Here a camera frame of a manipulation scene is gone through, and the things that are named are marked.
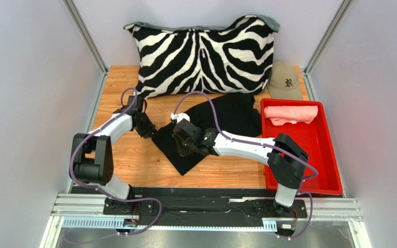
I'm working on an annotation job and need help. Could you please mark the purple cable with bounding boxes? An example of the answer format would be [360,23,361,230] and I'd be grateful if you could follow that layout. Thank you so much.
[173,91,319,240]
[68,87,163,245]

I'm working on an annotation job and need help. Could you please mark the beige baseball cap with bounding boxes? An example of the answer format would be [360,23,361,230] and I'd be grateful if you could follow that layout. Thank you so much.
[267,62,303,100]

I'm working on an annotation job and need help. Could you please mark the aluminium frame post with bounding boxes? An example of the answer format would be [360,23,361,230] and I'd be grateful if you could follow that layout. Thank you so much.
[63,0,109,74]
[304,0,354,74]

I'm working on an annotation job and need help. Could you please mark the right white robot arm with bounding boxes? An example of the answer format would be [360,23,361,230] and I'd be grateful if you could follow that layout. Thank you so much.
[172,119,308,208]

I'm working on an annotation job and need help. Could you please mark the red plastic tray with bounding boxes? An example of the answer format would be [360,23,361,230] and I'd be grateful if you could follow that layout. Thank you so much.
[261,98,343,195]

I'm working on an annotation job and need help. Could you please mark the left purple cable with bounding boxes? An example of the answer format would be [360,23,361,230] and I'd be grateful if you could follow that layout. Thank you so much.
[68,87,163,245]

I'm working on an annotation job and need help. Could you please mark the left aluminium frame post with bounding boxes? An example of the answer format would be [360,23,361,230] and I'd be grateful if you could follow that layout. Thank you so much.
[63,0,109,74]

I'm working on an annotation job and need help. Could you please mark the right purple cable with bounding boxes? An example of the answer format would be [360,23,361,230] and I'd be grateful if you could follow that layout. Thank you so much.
[173,91,319,240]

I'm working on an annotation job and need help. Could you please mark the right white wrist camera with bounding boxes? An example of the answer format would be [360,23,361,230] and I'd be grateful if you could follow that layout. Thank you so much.
[170,113,190,123]

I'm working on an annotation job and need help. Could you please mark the black t-shirt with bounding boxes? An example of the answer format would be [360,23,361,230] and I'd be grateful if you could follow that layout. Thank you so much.
[151,93,262,176]

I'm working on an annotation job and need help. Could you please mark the right aluminium frame post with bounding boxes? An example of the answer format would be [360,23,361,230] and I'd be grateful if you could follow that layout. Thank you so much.
[304,0,354,74]

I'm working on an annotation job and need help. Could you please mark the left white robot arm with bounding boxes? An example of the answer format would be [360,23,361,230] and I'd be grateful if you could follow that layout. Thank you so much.
[69,96,157,203]

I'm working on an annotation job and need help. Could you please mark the rolled pink t-shirt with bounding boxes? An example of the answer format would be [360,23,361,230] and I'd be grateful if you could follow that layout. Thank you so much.
[263,105,318,126]

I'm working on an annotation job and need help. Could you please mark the zebra striped pillow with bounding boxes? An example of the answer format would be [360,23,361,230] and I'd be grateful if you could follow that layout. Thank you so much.
[124,14,281,99]

